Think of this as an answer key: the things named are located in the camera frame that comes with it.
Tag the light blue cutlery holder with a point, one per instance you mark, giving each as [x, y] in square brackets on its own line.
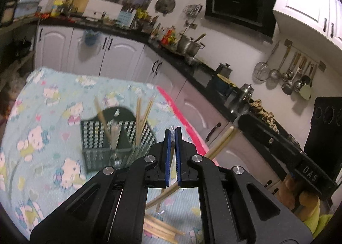
[125, 18]

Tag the plastic chopstick pair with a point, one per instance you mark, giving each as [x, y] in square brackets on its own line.
[138, 121]
[221, 142]
[148, 113]
[115, 138]
[103, 123]

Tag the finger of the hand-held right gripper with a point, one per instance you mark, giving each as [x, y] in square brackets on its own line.
[267, 138]

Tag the pile of wooden chopsticks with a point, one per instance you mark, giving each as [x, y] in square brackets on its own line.
[160, 229]

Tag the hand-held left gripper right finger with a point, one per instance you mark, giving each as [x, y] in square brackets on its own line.
[178, 153]

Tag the bunch of hanging steel utensils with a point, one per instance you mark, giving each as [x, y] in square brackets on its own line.
[193, 10]

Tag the person's right hand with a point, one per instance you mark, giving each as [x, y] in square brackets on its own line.
[290, 193]

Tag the ginger roots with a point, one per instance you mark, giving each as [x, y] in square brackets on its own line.
[264, 115]

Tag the person's right forearm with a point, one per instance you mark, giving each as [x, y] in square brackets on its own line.
[318, 220]

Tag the black range hood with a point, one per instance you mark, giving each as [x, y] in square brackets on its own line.
[237, 0]

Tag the white lower kitchen cabinets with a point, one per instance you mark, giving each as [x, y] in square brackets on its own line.
[120, 54]

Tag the steel soup ladle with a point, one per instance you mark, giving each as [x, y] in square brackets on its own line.
[298, 86]

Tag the blue hanging basket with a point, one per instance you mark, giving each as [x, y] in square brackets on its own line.
[91, 38]

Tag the white countertop box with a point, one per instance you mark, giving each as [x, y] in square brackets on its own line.
[104, 8]

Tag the dark hanging pot lid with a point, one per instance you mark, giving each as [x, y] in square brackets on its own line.
[165, 5]

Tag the pale green scoop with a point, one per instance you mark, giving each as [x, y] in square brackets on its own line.
[306, 92]

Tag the steel spoon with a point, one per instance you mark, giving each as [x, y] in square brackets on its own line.
[287, 75]

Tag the brass faucet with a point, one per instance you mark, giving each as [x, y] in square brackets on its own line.
[71, 0]

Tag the wall utensil rail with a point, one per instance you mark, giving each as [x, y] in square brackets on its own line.
[288, 43]

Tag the yellow bottle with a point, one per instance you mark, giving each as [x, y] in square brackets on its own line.
[58, 8]

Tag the pink red blanket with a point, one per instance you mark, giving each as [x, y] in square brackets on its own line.
[184, 121]

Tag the green plastic utensil holder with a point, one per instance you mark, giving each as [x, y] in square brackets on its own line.
[93, 153]

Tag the cartoon cat printed blanket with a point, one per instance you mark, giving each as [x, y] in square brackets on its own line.
[53, 126]

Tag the steel kettle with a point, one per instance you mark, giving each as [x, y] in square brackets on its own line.
[244, 93]

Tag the blue dish bin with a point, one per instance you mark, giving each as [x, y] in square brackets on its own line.
[26, 8]

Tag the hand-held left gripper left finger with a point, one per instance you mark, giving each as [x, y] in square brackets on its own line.
[167, 153]

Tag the steel stockpot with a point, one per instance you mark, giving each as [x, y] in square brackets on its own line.
[188, 46]

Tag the blue enamel pot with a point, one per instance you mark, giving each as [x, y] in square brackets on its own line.
[223, 84]

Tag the black kitchen countertop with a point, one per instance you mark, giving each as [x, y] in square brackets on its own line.
[80, 24]

